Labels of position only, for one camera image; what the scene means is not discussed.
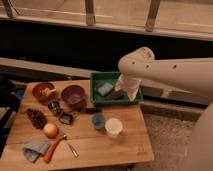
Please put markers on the green plastic bin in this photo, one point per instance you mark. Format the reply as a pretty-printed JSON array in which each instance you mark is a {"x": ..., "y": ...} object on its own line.
[{"x": 98, "y": 79}]

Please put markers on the white plastic cup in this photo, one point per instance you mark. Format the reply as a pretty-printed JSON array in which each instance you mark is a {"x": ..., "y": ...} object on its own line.
[{"x": 113, "y": 127}]

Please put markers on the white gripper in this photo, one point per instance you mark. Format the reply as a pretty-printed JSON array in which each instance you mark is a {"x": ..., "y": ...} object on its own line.
[{"x": 129, "y": 85}]

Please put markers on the grey blue sponge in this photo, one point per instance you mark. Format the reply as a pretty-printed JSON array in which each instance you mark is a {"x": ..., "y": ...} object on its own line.
[{"x": 104, "y": 89}]

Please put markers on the yellow object in orange bowl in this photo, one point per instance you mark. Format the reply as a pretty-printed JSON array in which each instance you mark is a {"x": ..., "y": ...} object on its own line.
[{"x": 47, "y": 91}]

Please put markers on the small metal cup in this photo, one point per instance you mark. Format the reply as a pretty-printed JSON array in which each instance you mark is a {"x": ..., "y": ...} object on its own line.
[{"x": 54, "y": 107}]

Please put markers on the dark brown object in bin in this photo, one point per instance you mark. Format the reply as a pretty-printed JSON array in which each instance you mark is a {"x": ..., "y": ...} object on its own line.
[{"x": 115, "y": 95}]

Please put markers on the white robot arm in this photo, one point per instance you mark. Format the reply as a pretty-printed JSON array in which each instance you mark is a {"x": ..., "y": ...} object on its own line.
[{"x": 194, "y": 75}]

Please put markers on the small metal utensil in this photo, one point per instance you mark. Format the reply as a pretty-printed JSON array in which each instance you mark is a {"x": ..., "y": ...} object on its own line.
[{"x": 73, "y": 151}]

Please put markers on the blue plastic cup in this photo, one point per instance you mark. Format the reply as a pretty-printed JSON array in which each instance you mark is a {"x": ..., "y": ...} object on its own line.
[{"x": 98, "y": 121}]

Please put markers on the black small box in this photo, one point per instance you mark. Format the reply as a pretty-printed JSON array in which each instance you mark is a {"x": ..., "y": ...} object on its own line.
[{"x": 66, "y": 118}]

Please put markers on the red handled tool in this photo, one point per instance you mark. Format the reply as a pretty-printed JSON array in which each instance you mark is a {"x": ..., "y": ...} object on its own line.
[{"x": 51, "y": 149}]

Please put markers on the blue grey cloth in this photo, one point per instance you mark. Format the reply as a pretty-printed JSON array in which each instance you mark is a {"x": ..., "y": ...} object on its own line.
[{"x": 32, "y": 150}]

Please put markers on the orange bowl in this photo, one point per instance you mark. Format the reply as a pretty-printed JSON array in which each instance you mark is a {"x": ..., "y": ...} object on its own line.
[{"x": 37, "y": 92}]

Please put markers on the purple bowl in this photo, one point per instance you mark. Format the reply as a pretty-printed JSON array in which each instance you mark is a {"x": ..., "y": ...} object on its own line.
[{"x": 73, "y": 95}]

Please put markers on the black marker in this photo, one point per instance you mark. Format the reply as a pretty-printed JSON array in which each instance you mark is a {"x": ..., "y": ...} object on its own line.
[{"x": 91, "y": 110}]

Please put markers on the orange fruit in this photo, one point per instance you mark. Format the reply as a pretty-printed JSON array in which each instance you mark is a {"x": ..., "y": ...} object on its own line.
[{"x": 50, "y": 130}]

